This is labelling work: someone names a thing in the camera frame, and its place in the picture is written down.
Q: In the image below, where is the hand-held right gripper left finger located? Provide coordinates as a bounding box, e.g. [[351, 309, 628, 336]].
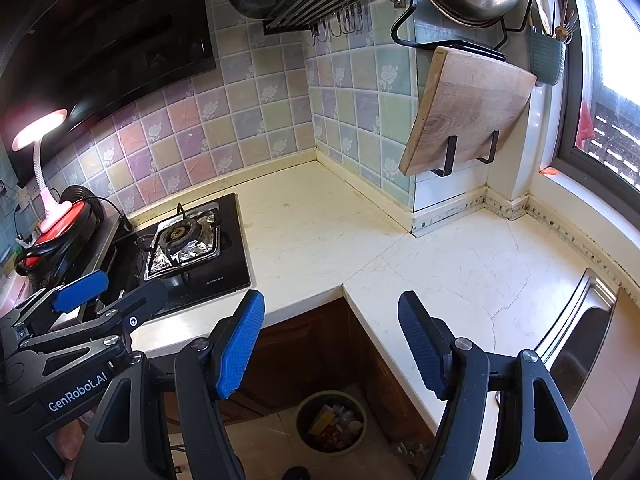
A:
[[72, 289, 266, 480]]

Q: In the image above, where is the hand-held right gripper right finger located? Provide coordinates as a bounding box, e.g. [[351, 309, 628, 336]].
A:
[[397, 290, 596, 480]]

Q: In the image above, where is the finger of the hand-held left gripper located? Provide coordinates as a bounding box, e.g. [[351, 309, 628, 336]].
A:
[[20, 279, 170, 367], [0, 269, 111, 333]]

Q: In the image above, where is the round trash bin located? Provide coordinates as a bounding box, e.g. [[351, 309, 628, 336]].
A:
[[295, 390, 368, 456]]

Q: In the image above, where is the aluminium foil liner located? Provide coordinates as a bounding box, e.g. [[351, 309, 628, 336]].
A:
[[144, 210, 222, 281]]

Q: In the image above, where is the black pan support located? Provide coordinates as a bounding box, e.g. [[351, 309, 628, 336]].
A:
[[135, 203, 223, 281]]

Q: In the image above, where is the brown wooden cabinet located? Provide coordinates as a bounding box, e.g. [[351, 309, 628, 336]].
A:
[[165, 295, 436, 461]]

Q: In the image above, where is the black gas stove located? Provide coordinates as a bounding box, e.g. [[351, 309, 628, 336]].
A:
[[107, 192, 252, 311]]

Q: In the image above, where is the gas burner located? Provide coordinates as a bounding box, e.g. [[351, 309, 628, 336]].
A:
[[165, 222, 193, 248]]

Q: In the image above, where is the steel sink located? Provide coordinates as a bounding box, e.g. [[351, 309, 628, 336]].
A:
[[535, 267, 623, 411]]

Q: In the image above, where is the pink desk lamp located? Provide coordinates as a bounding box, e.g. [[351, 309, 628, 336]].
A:
[[11, 108, 76, 233]]

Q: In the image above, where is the wooden cutting board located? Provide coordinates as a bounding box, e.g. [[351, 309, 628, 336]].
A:
[[398, 46, 538, 177]]

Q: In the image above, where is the black range hood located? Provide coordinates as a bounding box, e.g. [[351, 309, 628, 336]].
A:
[[0, 0, 217, 186]]

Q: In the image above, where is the dark framed window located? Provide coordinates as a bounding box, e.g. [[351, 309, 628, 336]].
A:
[[552, 0, 640, 211]]

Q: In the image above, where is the green utensil holder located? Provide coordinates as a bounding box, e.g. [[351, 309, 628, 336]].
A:
[[529, 30, 568, 86]]

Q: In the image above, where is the wooden chopsticks bunch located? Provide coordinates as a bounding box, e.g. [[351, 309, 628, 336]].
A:
[[525, 0, 581, 41]]

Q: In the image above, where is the black wall rack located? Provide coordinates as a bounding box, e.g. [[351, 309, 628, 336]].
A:
[[391, 0, 538, 178]]

